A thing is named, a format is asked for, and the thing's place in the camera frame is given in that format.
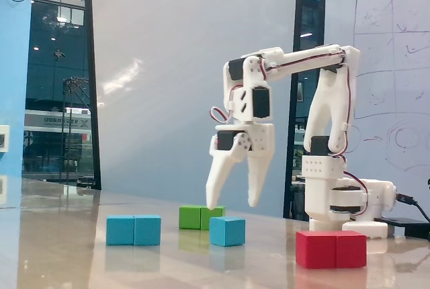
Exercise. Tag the dark metal scaffold frame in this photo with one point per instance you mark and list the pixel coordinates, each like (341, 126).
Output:
(64, 127)

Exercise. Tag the small blue cube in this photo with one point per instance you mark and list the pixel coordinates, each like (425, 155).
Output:
(226, 232)

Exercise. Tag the black window frame post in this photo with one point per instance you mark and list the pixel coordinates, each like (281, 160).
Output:
(90, 33)

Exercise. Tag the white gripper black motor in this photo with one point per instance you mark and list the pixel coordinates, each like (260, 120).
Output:
(260, 141)

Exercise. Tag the flat black box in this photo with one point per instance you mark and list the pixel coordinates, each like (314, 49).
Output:
(406, 226)

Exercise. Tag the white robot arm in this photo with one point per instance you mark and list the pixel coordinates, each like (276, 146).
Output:
(319, 195)

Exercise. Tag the long red block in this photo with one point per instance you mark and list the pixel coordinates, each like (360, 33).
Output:
(331, 250)

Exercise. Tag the long blue block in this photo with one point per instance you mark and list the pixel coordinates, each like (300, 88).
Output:
(132, 230)

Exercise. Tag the long green block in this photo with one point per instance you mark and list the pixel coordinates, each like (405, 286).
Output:
(193, 216)

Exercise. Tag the white wall socket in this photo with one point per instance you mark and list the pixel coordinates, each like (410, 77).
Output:
(3, 137)

